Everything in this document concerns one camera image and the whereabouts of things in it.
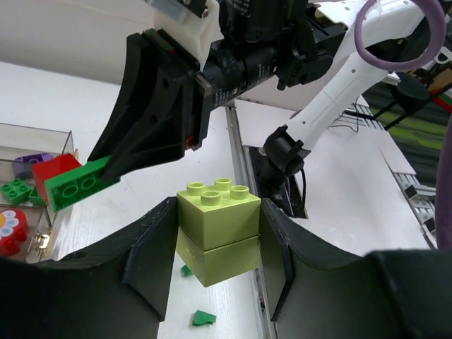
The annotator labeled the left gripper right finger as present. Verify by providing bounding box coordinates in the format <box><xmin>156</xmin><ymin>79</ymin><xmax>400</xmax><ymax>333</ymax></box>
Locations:
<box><xmin>259</xmin><ymin>199</ymin><xmax>451</xmax><ymax>338</ymax></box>

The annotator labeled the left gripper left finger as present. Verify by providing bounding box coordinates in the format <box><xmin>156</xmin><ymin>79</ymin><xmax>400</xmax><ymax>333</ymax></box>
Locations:
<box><xmin>1</xmin><ymin>197</ymin><xmax>177</xmax><ymax>338</ymax></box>

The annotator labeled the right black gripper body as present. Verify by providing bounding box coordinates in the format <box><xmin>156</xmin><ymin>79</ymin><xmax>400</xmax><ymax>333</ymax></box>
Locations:
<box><xmin>194</xmin><ymin>1</ymin><xmax>347</xmax><ymax>109</ymax></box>

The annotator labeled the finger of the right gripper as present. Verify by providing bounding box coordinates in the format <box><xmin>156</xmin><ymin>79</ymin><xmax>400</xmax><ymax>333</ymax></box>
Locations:
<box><xmin>88</xmin><ymin>33</ymin><xmax>212</xmax><ymax>181</ymax></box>

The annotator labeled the small green lego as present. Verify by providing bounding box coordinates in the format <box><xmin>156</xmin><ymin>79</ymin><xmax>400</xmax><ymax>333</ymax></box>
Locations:
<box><xmin>191</xmin><ymin>310</ymin><xmax>217</xmax><ymax>327</ymax></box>
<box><xmin>180</xmin><ymin>265</ymin><xmax>193</xmax><ymax>278</ymax></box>

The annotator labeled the lime lego brick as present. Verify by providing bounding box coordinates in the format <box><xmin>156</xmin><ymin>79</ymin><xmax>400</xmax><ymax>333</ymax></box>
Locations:
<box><xmin>176</xmin><ymin>228</ymin><xmax>259</xmax><ymax>287</ymax></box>
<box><xmin>177</xmin><ymin>178</ymin><xmax>241</xmax><ymax>251</ymax></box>

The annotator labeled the green lego plate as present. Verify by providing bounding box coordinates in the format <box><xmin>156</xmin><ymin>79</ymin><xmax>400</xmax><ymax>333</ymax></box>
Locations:
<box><xmin>44</xmin><ymin>156</ymin><xmax>121</xmax><ymax>212</ymax></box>

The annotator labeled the red flower lego piece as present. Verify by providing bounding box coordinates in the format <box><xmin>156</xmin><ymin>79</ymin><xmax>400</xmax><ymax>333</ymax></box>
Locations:
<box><xmin>0</xmin><ymin>208</ymin><xmax>28</xmax><ymax>257</ymax></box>

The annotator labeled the red square lego brick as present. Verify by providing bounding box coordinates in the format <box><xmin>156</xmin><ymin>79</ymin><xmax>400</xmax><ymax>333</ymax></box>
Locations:
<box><xmin>32</xmin><ymin>153</ymin><xmax>81</xmax><ymax>203</ymax></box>

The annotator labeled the green lego brick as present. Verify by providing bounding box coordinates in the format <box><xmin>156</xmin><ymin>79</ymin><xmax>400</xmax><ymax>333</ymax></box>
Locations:
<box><xmin>1</xmin><ymin>179</ymin><xmax>32</xmax><ymax>206</ymax></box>

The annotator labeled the purple lego brick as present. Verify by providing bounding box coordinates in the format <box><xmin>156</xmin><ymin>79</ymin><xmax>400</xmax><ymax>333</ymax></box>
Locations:
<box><xmin>12</xmin><ymin>153</ymin><xmax>54</xmax><ymax>179</ymax></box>

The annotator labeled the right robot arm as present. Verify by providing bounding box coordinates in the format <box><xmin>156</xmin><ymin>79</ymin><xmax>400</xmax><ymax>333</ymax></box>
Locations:
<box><xmin>89</xmin><ymin>1</ymin><xmax>447</xmax><ymax>187</ymax></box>

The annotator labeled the clear bin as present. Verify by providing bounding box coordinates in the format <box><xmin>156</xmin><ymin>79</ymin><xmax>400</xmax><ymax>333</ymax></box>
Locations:
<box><xmin>0</xmin><ymin>122</ymin><xmax>77</xmax><ymax>213</ymax></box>
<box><xmin>1</xmin><ymin>204</ymin><xmax>57</xmax><ymax>263</ymax></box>

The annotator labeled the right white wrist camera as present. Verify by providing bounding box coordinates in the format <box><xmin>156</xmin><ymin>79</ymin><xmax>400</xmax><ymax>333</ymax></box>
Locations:
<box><xmin>146</xmin><ymin>1</ymin><xmax>223</xmax><ymax>70</ymax></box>

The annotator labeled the aluminium rail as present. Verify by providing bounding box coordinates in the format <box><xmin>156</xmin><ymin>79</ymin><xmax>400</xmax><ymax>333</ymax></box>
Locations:
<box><xmin>225</xmin><ymin>102</ymin><xmax>278</xmax><ymax>338</ymax></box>

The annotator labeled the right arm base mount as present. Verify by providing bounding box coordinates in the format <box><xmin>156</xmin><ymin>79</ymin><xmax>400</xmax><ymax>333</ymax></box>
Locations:
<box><xmin>243</xmin><ymin>144</ymin><xmax>310</xmax><ymax>220</ymax></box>

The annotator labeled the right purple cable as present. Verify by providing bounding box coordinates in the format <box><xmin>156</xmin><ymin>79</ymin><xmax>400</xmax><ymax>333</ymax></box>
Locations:
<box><xmin>354</xmin><ymin>0</ymin><xmax>448</xmax><ymax>71</ymax></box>

